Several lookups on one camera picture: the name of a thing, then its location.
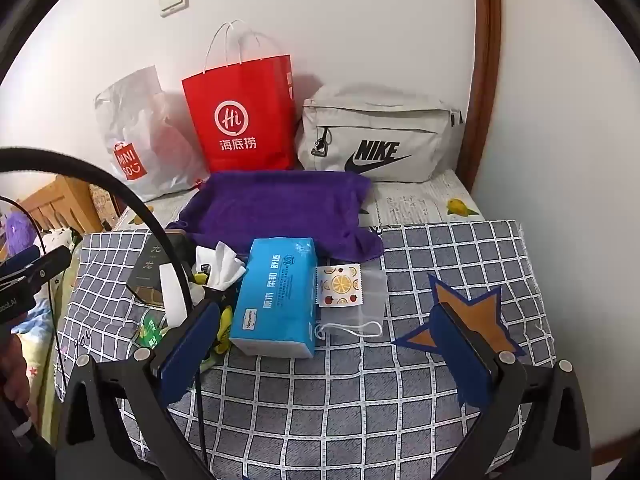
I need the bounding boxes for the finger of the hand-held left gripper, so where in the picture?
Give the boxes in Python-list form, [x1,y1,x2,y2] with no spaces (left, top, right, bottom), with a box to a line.
[0,246,41,273]
[0,245,73,293]

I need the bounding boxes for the person's left hand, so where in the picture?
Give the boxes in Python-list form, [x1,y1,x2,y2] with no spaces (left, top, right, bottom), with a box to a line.
[0,332,32,426]

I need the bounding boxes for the purple towel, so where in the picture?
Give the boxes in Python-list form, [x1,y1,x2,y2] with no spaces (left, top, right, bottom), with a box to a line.
[165,170,385,265]

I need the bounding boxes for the wooden furniture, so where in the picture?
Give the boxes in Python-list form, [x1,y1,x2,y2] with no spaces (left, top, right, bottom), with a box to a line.
[15,175,126,241]

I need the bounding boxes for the fruit-print face mask packet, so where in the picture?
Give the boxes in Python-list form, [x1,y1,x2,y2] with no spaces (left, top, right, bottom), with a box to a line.
[314,262,388,341]

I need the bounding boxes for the grey checked blanket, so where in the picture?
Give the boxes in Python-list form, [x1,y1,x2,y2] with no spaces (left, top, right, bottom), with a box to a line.
[55,220,558,480]

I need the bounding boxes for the green wet wipes pack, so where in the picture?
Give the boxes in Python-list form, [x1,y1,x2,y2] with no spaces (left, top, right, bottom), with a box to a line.
[136,310,173,351]

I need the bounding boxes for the wooden door frame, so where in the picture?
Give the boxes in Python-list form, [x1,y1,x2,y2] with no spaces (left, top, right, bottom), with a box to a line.
[467,0,503,196]

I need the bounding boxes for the purple plush toy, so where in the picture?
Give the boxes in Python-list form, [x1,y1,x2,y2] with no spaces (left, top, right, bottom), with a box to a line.
[0,210,38,261]

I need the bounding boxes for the grey waist bag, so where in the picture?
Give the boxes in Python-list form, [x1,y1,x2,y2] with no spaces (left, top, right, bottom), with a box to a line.
[295,84,466,183]

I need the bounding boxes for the white tissue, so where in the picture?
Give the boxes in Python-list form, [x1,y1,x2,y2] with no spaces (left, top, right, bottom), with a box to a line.
[195,241,248,291]

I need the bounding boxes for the red paper bag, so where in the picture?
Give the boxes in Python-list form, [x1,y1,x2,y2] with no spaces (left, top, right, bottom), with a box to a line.
[181,20,297,173]

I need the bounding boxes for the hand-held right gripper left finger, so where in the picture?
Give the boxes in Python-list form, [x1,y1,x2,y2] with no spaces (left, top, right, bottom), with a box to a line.
[55,300,223,480]

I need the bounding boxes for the dark green tissue box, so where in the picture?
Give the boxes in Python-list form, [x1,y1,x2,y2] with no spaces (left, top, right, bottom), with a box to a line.
[126,230,196,308]

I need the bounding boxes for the orange star marker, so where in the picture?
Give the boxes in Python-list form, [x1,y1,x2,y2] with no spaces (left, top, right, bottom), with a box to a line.
[391,274,526,361]

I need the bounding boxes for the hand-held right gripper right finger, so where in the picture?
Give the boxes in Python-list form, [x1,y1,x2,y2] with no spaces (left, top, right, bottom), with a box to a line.
[430,302,593,480]

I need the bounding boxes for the blue tissue pack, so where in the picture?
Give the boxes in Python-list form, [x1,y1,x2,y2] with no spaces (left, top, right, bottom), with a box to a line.
[229,237,321,359]

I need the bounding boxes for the floral quilt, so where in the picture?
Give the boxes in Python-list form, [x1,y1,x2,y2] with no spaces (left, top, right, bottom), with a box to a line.
[10,230,83,411]

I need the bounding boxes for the yellow pouch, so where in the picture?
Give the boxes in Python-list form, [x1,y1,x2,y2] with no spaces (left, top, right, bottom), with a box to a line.
[192,271,236,363]

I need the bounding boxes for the white plastic shopping bag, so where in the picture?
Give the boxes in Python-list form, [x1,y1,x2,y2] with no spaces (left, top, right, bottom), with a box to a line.
[93,66,211,201]

